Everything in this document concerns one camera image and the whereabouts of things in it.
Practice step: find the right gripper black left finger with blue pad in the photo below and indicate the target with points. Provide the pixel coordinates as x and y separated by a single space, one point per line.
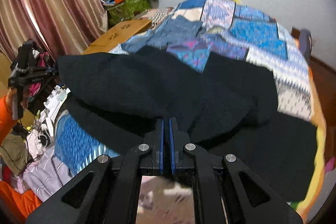
107 190

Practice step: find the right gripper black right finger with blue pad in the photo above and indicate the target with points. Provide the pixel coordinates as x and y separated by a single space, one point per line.
225 189

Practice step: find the black pants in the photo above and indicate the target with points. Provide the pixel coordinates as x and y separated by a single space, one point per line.
230 107

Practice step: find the person's left hand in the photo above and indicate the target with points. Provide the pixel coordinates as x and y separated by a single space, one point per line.
10 95

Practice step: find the white power strip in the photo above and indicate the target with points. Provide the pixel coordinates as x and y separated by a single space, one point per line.
52 106

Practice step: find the lilac cloth pile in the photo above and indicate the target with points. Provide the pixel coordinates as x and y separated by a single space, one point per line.
47 176

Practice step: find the striped maroon curtain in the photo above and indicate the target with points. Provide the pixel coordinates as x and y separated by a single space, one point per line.
60 27

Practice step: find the yellow orange fleece blanket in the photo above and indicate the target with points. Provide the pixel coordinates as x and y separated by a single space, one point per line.
317 179

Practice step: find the green patterned storage box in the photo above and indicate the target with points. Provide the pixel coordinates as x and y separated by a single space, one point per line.
126 10

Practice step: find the folded blue denim garment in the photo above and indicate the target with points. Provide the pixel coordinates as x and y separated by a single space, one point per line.
179 29

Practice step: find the blue patchwork bedspread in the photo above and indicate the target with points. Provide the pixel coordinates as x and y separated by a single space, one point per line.
229 29

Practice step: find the dark blue bag by wall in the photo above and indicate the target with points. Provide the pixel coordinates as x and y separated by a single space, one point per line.
305 43

